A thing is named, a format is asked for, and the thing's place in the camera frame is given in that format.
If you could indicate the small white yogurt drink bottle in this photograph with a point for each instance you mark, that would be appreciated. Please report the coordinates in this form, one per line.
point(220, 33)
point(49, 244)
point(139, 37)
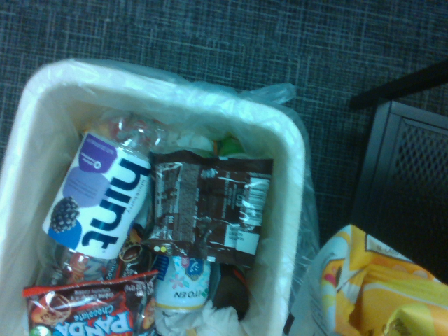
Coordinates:
point(183, 283)

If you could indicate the black metal mesh furniture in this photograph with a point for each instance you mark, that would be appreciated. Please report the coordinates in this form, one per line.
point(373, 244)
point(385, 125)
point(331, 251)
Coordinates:
point(402, 168)

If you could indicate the red Panda chocolate snack bag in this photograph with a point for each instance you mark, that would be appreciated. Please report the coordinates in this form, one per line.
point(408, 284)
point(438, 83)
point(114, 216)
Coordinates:
point(94, 308)

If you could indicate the clear Hint water bottle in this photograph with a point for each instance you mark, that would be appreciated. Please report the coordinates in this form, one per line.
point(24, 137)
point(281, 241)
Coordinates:
point(99, 190)

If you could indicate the crumpled white tissue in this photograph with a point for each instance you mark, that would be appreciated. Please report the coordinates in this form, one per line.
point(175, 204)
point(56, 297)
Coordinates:
point(213, 320)

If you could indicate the green and white trash scrap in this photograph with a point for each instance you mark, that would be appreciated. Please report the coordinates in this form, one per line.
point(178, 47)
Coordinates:
point(217, 145)

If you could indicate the white trash bin with liner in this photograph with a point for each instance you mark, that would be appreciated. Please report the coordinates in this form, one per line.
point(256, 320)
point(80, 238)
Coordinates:
point(196, 101)

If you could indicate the dark football print wrapper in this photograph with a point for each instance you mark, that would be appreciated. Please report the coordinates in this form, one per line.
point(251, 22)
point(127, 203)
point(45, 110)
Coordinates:
point(134, 250)

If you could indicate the yellow Lays Baked chip bag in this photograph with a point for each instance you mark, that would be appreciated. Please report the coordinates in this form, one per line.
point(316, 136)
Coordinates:
point(381, 294)

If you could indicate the brown snack wrapper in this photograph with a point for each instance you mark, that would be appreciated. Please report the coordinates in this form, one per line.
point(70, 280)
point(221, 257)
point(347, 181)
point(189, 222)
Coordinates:
point(210, 203)

